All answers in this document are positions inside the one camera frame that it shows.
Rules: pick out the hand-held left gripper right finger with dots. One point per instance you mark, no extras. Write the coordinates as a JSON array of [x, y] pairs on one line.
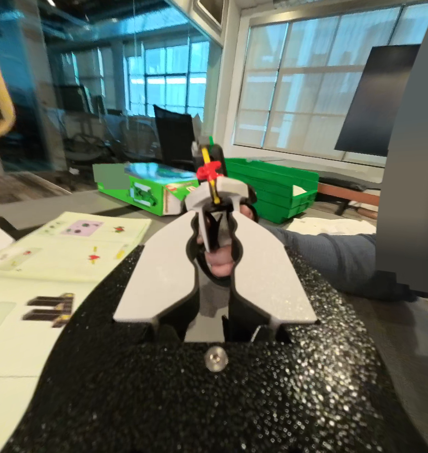
[[270, 279]]

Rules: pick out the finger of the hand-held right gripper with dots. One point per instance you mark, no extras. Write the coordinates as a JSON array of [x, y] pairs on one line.
[[200, 196], [233, 187]]

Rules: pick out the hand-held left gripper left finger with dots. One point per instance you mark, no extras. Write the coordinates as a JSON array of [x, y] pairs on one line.
[[153, 272]]

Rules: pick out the yellow axle with red connector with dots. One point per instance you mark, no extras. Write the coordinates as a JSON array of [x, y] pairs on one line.
[[208, 171]]

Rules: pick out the person's right forearm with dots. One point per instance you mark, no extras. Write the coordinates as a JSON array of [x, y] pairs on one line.
[[341, 262]]

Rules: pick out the grey desk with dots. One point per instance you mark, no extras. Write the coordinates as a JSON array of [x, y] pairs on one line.
[[405, 339]]

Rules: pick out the person's right hand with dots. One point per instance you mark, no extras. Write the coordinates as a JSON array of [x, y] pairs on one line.
[[221, 263]]

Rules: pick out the green plastic bin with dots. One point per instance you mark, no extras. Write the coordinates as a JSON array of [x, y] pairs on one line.
[[274, 191]]

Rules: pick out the black office chair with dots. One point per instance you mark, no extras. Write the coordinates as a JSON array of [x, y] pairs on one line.
[[175, 138]]

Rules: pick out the green toy box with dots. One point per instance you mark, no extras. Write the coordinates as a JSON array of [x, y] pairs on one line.
[[146, 191]]

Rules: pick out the white paper sheet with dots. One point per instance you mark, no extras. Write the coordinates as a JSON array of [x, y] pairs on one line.
[[327, 225]]

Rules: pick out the toy building instruction booklet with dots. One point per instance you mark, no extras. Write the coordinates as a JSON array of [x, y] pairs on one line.
[[58, 247]]

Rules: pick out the large window with blinds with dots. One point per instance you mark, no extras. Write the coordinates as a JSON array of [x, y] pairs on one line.
[[306, 88]]

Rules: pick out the brown wooden table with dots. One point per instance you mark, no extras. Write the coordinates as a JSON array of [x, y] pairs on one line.
[[345, 194]]

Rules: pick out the grey mesh office chair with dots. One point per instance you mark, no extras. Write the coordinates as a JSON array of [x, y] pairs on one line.
[[86, 148]]

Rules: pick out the black monitor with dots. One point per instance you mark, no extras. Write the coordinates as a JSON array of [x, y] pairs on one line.
[[373, 102]]

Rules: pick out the wooden rimmed board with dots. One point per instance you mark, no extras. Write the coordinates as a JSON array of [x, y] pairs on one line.
[[7, 106]]

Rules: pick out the wall air vent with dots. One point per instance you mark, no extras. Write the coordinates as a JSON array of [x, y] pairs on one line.
[[210, 9]]

